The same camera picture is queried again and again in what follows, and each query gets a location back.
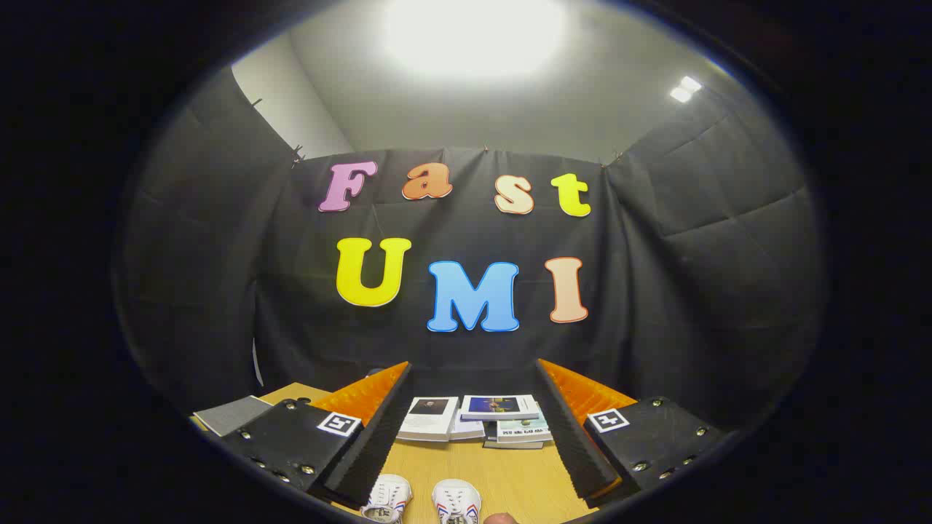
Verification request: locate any white book with portrait cover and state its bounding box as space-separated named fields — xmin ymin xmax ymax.
xmin=397 ymin=396 xmax=459 ymax=442

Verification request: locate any white canvas shoe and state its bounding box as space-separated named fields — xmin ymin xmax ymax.
xmin=362 ymin=474 xmax=414 ymax=523
xmin=432 ymin=478 xmax=482 ymax=524

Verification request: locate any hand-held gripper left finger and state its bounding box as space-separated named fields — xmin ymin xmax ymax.
xmin=218 ymin=361 xmax=416 ymax=510

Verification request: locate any beige fabric storage box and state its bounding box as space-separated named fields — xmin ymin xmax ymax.
xmin=193 ymin=395 xmax=274 ymax=437

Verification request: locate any dark grey book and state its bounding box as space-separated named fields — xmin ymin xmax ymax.
xmin=483 ymin=422 xmax=545 ymax=450

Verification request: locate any large ceiling light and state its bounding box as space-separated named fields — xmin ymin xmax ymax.
xmin=379 ymin=0 xmax=572 ymax=81

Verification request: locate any book with teal cover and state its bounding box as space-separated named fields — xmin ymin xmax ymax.
xmin=497 ymin=415 xmax=554 ymax=444

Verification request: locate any small ceiling light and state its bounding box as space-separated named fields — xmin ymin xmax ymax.
xmin=668 ymin=74 xmax=703 ymax=104

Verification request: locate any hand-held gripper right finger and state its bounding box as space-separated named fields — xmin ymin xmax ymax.
xmin=534 ymin=357 xmax=725 ymax=509

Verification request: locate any book with blue picture cover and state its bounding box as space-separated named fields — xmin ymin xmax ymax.
xmin=459 ymin=394 xmax=540 ymax=422

